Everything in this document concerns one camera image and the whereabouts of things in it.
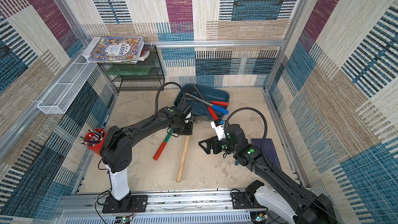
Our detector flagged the grey hoe red grip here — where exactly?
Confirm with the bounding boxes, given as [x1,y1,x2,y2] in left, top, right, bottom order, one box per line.
[193,85,218,120]
[185,93,229,106]

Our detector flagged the chrome blue handled hoe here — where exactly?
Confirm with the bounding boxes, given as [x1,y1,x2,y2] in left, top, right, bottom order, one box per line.
[201,101,229,115]

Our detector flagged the teal plastic storage box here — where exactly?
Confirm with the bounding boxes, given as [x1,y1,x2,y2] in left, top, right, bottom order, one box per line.
[182,84,230,120]

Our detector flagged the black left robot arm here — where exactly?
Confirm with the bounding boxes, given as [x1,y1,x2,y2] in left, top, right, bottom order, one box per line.
[100,101,192,201]

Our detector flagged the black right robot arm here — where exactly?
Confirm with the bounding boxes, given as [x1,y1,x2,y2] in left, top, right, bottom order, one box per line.
[199,120,337,224]

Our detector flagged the dark blue notebook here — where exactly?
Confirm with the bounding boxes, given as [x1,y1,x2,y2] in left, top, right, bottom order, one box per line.
[251,138,282,169]

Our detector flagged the green board on shelf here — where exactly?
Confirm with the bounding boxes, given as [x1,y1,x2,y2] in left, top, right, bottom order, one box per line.
[105,65,152,76]

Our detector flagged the colourful picture book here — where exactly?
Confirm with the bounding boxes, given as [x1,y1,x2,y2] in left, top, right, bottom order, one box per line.
[82,37,150,64]

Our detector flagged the red pen cup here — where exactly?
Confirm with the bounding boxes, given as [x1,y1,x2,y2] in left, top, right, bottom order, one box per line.
[80,129,107,156]

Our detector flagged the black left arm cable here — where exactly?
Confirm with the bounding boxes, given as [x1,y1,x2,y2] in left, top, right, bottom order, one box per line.
[152,81,186,122]

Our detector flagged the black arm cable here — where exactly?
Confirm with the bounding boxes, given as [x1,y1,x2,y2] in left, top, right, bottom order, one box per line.
[152,81,186,122]
[223,107,299,190]

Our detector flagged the green red handled hoe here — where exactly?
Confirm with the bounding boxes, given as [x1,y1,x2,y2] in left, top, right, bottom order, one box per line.
[153,128,174,161]

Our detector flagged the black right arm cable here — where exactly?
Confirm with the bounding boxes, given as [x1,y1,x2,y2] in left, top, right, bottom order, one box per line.
[223,107,299,190]

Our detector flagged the black wire shelf rack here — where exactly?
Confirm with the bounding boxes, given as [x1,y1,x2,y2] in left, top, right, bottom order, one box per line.
[99,45,165,92]

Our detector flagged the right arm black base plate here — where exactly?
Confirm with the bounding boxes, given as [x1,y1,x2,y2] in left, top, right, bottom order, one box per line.
[230,189,258,209]

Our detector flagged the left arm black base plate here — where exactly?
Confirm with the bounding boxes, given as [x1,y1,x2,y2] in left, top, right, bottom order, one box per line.
[102,195,148,214]

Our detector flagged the white wire mesh basket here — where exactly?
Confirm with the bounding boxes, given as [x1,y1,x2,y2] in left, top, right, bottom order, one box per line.
[37,62,96,115]

